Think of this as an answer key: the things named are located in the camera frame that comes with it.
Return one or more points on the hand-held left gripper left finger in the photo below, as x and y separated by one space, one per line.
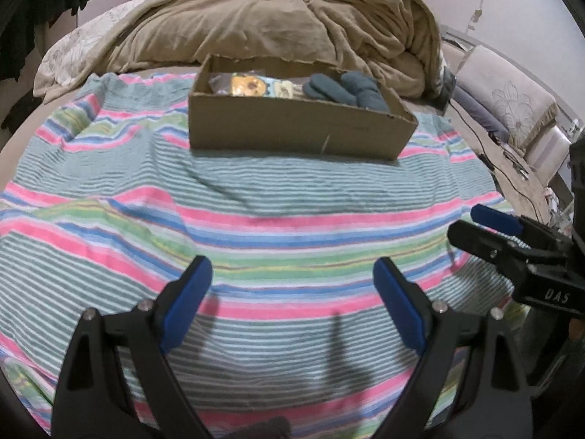
187 302

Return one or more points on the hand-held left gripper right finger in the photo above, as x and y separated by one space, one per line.
402 306

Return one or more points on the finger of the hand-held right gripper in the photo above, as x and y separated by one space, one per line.
475 238
496 219

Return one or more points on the grey socks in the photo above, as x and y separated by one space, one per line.
352 89

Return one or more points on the brown cardboard box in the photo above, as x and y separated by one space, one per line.
283 128

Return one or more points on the clear zip bag of snacks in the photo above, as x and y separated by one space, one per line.
247 86

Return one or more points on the green and white small carton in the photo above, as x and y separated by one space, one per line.
279 89

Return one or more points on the white striped pillow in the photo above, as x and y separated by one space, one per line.
548 155

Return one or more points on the striped blanket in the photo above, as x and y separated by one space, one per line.
183 210

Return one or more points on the grey pillow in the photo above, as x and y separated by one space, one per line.
480 114

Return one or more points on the floral beige pillow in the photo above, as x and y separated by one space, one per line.
512 93

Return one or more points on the black tablet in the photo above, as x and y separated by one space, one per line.
448 89

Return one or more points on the metal bed headboard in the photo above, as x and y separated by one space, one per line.
516 61

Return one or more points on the beige duvet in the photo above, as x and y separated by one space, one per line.
256 23

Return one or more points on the dark hanging clothes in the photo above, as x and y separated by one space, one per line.
32 13

